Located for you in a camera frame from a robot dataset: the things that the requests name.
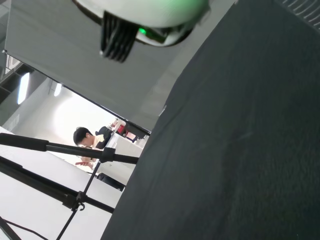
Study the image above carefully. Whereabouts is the black bench cloth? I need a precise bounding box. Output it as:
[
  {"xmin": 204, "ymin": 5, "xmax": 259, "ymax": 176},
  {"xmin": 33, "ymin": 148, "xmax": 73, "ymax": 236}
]
[{"xmin": 99, "ymin": 0, "xmax": 320, "ymax": 240}]

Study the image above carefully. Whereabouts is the white desk partition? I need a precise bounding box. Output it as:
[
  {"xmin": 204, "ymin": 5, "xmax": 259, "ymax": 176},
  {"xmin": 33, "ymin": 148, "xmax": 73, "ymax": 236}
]
[{"xmin": 96, "ymin": 132, "xmax": 151, "ymax": 186}]

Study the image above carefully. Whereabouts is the person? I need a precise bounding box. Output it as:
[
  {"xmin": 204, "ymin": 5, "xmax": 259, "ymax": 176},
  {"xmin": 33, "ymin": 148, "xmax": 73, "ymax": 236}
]
[{"xmin": 73, "ymin": 126, "xmax": 112, "ymax": 168}]

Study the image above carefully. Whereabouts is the grey backdrop board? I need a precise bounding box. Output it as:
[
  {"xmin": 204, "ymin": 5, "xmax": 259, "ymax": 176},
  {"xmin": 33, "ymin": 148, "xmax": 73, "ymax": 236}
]
[{"xmin": 3, "ymin": 0, "xmax": 238, "ymax": 131}]

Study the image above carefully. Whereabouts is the black office chair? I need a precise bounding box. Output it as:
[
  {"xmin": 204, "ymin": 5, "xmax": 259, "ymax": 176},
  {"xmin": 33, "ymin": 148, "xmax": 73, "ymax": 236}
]
[{"xmin": 96, "ymin": 126, "xmax": 113, "ymax": 151}]

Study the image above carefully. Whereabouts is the black tripod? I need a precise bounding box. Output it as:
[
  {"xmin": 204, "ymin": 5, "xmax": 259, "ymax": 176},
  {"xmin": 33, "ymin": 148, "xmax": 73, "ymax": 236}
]
[{"xmin": 0, "ymin": 132, "xmax": 141, "ymax": 240}]

